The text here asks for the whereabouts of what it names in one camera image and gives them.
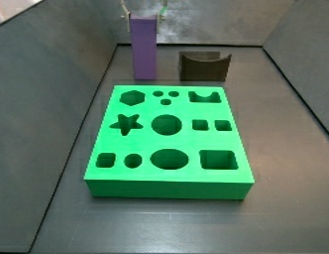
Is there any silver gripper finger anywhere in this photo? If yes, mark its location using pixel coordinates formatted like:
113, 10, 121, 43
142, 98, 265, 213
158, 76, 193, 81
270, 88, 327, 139
119, 0, 131, 32
157, 0, 167, 34

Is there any green foam shape board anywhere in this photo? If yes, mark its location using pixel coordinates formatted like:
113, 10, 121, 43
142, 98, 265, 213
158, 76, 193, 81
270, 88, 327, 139
83, 85, 254, 199

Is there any black curved holder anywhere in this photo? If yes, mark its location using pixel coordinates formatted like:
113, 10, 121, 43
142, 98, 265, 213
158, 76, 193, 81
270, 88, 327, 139
179, 52, 233, 81

